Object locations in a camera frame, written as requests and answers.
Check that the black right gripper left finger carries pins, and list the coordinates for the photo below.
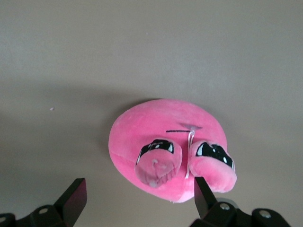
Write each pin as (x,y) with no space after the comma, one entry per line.
(71,201)

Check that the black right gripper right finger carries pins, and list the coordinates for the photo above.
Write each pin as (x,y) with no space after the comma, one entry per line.
(203,201)

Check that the pink plush toy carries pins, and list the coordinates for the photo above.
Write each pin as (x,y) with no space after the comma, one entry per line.
(146,123)

